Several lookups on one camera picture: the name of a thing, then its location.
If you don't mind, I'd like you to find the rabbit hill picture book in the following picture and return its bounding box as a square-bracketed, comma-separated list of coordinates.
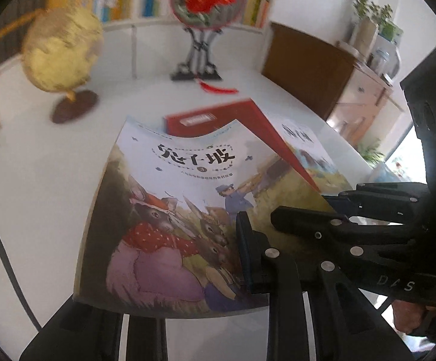
[74, 118, 330, 319]

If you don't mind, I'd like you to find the red fairy tale book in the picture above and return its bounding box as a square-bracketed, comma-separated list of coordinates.
[164, 99, 320, 192]

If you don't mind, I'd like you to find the white bookshelf with books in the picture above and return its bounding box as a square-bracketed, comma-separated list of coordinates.
[0, 0, 279, 91]

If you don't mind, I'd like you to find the person's hand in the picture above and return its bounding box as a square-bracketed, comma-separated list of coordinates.
[392, 300, 436, 334]

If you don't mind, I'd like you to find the blue tissue pack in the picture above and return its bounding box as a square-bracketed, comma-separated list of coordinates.
[367, 162, 403, 183]

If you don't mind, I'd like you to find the brown wooden cabinet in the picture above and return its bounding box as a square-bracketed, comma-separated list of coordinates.
[262, 23, 356, 121]

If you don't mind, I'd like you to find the red tassel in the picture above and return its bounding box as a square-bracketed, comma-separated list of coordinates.
[197, 80, 239, 94]

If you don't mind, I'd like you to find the potted green plant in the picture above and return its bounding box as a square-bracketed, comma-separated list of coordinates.
[351, 0, 404, 50]

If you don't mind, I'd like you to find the black ornament stand with fan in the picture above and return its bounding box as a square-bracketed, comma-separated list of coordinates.
[170, 0, 246, 82]

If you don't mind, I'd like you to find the golden desk globe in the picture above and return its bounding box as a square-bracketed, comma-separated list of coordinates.
[0, 5, 104, 125]

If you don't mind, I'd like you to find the black cable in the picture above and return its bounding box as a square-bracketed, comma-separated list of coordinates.
[0, 196, 43, 332]

